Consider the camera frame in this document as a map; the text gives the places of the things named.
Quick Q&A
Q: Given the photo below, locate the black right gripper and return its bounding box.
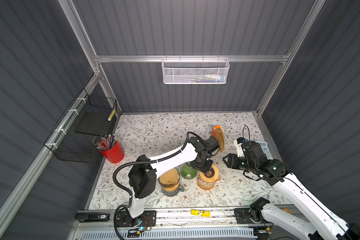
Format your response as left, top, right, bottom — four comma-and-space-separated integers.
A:
221, 151, 255, 173

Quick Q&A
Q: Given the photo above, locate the orange coffee filter pack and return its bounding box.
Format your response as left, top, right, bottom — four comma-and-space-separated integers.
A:
212, 125, 225, 153

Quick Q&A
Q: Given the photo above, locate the green glass dripper cone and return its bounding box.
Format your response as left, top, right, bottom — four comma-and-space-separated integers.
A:
180, 163, 198, 180

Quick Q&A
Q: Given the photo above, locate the wooden dripper ring base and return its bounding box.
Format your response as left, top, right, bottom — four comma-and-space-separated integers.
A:
162, 184, 180, 196

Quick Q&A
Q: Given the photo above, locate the grey glass dripper cone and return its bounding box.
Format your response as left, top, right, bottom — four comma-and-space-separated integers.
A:
159, 168, 180, 191

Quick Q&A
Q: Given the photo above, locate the amber glass carafe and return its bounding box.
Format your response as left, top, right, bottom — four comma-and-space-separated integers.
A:
197, 177, 221, 190

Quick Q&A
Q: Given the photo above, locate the clear grey glass carafe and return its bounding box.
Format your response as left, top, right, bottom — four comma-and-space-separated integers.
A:
162, 184, 185, 197

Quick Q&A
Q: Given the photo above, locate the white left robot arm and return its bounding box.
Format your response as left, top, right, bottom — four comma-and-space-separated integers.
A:
128, 136, 220, 219

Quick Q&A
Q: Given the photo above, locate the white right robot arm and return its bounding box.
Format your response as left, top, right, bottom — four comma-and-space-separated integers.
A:
223, 138, 360, 240

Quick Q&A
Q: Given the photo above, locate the light blue calculator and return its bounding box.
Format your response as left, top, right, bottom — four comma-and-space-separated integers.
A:
255, 140, 272, 159

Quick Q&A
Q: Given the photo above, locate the red pencil cup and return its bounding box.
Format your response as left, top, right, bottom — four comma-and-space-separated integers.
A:
97, 135, 125, 164

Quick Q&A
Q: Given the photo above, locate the yellow marker in basket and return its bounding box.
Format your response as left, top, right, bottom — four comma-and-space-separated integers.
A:
108, 109, 116, 122

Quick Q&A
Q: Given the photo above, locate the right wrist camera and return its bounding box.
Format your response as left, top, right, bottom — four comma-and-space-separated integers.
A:
234, 137, 246, 157

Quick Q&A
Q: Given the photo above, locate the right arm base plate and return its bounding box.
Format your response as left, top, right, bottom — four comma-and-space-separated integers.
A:
234, 208, 258, 224

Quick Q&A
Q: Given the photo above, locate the yellow marker on rail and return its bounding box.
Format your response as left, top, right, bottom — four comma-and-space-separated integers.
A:
191, 209, 211, 218

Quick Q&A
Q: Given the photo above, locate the white slotted cable duct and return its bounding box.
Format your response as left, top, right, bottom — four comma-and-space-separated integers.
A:
79, 227, 257, 240

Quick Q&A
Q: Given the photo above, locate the white mesh wall basket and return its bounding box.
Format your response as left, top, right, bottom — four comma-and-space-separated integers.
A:
161, 58, 230, 85

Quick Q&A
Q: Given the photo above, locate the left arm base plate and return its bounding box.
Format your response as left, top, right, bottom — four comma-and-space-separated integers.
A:
115, 210, 157, 228

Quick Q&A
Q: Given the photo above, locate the black corrugated cable conduit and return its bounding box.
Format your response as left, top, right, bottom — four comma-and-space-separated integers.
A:
112, 131, 205, 240

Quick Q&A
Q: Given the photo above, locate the black wire wall basket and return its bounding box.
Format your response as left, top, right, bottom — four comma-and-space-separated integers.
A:
45, 91, 118, 164

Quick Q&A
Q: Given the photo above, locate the black device on rail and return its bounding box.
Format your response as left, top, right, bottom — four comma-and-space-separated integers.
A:
74, 213, 111, 223

